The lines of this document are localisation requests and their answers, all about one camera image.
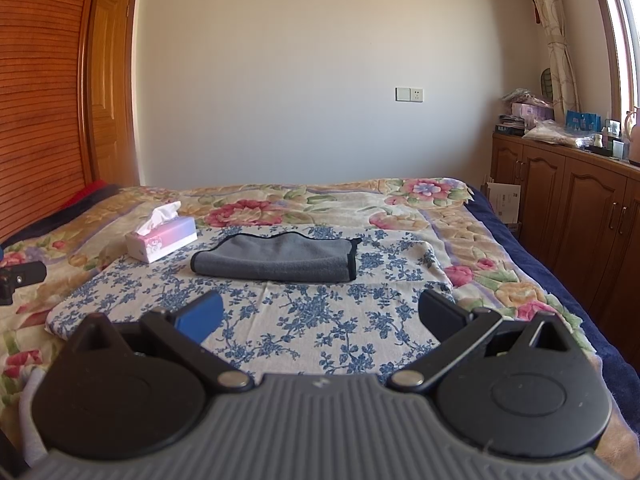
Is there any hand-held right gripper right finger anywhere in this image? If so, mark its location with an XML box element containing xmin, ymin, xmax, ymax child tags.
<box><xmin>387</xmin><ymin>290</ymin><xmax>581</xmax><ymax>395</ymax></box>

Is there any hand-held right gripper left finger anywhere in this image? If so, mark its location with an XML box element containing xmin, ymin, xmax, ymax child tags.
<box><xmin>62</xmin><ymin>290</ymin><xmax>255</xmax><ymax>393</ymax></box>

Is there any purple and grey two-sided towel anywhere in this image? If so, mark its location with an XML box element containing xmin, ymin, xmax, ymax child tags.
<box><xmin>190</xmin><ymin>233</ymin><xmax>363</xmax><ymax>283</ymax></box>

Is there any dark cloth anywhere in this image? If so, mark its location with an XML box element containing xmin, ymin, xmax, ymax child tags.
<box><xmin>0</xmin><ymin>183</ymin><xmax>121</xmax><ymax>251</ymax></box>

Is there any white and pink tissue box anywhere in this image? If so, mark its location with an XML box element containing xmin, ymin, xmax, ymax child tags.
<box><xmin>125</xmin><ymin>201</ymin><xmax>198</xmax><ymax>264</ymax></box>

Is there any blue floral white cloth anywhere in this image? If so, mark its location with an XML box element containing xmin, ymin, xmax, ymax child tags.
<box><xmin>45</xmin><ymin>224</ymin><xmax>454</xmax><ymax>378</ymax></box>

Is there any red cloth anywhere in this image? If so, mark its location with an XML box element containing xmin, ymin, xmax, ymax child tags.
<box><xmin>59</xmin><ymin>180</ymin><xmax>110</xmax><ymax>209</ymax></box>

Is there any pink floral bed blanket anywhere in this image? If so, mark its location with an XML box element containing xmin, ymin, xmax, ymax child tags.
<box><xmin>0</xmin><ymin>176</ymin><xmax>598</xmax><ymax>411</ymax></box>

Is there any navy blue bed sheet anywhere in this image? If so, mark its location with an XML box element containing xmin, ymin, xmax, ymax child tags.
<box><xmin>442</xmin><ymin>176</ymin><xmax>640</xmax><ymax>478</ymax></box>

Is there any white cardboard box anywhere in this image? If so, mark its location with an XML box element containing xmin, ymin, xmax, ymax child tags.
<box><xmin>482</xmin><ymin>181</ymin><xmax>522</xmax><ymax>227</ymax></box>

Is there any grey cloth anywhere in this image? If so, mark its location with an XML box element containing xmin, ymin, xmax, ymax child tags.
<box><xmin>19</xmin><ymin>369</ymin><xmax>53</xmax><ymax>467</ymax></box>

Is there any wooden side cabinet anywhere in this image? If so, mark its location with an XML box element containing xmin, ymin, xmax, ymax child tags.
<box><xmin>490</xmin><ymin>132</ymin><xmax>640</xmax><ymax>346</ymax></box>

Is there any slatted wooden wardrobe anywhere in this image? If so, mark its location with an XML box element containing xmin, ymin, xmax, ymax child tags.
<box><xmin>0</xmin><ymin>0</ymin><xmax>106</xmax><ymax>243</ymax></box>

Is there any stack of dark books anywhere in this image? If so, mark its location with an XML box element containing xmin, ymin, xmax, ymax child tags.
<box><xmin>495</xmin><ymin>114</ymin><xmax>527</xmax><ymax>136</ymax></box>

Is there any filled clear plastic bag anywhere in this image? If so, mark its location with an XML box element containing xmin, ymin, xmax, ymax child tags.
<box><xmin>522</xmin><ymin>120</ymin><xmax>587</xmax><ymax>149</ymax></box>

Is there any wooden door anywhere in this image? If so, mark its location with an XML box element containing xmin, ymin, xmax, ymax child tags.
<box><xmin>89</xmin><ymin>0</ymin><xmax>141</xmax><ymax>188</ymax></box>

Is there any blue packet set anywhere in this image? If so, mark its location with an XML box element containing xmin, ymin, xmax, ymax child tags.
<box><xmin>565</xmin><ymin>109</ymin><xmax>602</xmax><ymax>134</ymax></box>

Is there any group of small bottles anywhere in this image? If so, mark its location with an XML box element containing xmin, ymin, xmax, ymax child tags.
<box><xmin>575</xmin><ymin>106</ymin><xmax>640</xmax><ymax>167</ymax></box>

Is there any patterned beige curtain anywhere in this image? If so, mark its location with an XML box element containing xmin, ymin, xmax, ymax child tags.
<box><xmin>502</xmin><ymin>0</ymin><xmax>581</xmax><ymax>113</ymax></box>

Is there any wooden window frame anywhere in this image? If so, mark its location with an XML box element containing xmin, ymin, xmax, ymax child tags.
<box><xmin>587</xmin><ymin>0</ymin><xmax>640</xmax><ymax>121</ymax></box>

